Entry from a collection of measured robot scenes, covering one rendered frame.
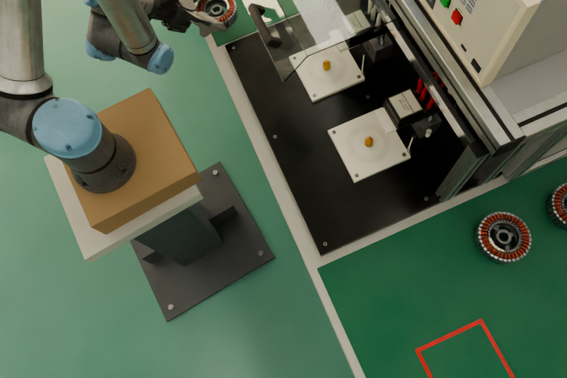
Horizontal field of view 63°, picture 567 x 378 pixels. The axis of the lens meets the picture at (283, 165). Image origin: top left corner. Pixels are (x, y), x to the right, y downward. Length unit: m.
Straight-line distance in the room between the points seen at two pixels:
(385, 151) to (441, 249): 0.26
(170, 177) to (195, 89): 1.12
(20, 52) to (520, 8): 0.86
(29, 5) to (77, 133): 0.25
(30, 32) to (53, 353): 1.39
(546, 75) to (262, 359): 1.36
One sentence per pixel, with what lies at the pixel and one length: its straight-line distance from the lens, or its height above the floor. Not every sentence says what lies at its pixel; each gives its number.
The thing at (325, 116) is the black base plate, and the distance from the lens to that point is 1.20.
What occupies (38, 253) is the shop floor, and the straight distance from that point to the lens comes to 2.22.
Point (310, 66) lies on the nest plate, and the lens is 1.26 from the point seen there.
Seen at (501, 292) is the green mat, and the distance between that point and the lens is 1.16.
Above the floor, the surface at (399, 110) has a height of 0.92.
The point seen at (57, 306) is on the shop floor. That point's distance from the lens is 2.13.
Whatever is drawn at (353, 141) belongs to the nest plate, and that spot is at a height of 0.78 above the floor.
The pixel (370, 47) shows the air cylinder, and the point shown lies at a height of 0.81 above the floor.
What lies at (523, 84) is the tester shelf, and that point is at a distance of 0.90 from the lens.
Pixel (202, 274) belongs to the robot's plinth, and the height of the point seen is 0.02.
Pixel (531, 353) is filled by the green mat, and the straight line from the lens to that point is 1.17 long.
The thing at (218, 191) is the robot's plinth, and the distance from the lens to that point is 1.97.
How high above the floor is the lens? 1.84
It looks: 68 degrees down
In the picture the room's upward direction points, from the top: 14 degrees counter-clockwise
